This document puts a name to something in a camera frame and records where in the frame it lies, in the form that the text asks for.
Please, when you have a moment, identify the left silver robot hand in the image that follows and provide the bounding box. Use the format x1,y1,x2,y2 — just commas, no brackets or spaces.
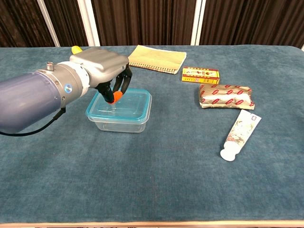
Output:
69,47,133,105

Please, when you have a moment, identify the teal-rimmed clear plastic container lid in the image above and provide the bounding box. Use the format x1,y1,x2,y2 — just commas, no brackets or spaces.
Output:
85,88,152,124

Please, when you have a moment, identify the clear plastic container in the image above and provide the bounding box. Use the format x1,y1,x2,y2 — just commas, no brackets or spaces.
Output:
89,115,149,133

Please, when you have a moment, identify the tan spiral notebook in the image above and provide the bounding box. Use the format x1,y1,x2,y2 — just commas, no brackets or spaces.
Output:
128,45,187,75

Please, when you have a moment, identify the dark brown curtain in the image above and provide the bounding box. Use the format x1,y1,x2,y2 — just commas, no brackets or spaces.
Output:
0,0,304,48

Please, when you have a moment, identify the yellow red small carton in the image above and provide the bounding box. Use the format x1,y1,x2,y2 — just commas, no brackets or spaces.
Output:
181,66,220,85

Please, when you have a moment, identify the gold red foil packet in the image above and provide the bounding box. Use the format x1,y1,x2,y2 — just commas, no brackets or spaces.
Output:
198,84,256,110

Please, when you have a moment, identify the teal table cloth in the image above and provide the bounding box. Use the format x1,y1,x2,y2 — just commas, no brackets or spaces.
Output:
0,45,304,224

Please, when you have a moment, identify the white toothpaste tube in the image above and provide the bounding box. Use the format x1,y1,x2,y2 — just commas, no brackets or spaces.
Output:
220,109,262,162

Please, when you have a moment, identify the white metal frame post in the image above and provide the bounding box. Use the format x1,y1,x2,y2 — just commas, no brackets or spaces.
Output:
77,0,101,47
190,0,207,46

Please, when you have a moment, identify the thin grey frame post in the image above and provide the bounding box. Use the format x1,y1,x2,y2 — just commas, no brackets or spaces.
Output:
37,0,61,48

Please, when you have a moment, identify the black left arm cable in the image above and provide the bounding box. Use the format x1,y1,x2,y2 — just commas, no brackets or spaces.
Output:
0,108,67,137

